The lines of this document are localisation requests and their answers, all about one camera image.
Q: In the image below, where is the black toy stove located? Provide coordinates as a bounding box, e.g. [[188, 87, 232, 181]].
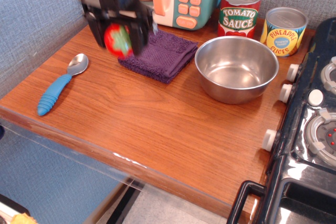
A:
[[227, 18, 335, 223]]

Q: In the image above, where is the white stove knob rear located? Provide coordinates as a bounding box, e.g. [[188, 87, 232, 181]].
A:
[[286, 64, 300, 82]]

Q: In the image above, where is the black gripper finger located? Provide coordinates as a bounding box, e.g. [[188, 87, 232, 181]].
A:
[[128, 22, 152, 56], [86, 15, 109, 48]]

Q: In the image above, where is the tomato sauce can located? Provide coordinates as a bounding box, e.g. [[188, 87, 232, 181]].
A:
[[217, 0, 261, 38]]

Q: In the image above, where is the red plastic toy strawberry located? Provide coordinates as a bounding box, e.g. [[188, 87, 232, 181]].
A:
[[103, 24, 133, 60]]

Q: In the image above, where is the white stove knob middle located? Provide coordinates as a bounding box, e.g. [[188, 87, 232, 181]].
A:
[[279, 84, 292, 103]]

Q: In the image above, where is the folded purple cloth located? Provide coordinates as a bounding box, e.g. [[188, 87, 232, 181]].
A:
[[118, 30, 198, 84]]

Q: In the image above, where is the pineapple slices can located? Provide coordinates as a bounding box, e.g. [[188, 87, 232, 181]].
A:
[[260, 7, 308, 57]]

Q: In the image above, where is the blue handled metal spoon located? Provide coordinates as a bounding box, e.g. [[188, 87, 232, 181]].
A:
[[37, 54, 89, 116]]

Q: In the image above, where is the silver metal pot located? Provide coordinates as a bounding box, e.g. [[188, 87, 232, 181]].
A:
[[195, 36, 279, 104]]

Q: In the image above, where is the white stove knob front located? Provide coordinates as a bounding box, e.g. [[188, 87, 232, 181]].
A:
[[262, 129, 277, 152]]

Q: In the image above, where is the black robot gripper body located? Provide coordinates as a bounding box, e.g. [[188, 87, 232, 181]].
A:
[[81, 0, 158, 33]]

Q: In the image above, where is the white stove knob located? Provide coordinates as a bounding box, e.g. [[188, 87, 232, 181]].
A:
[[262, 129, 277, 152], [279, 84, 292, 103], [286, 64, 300, 82]]

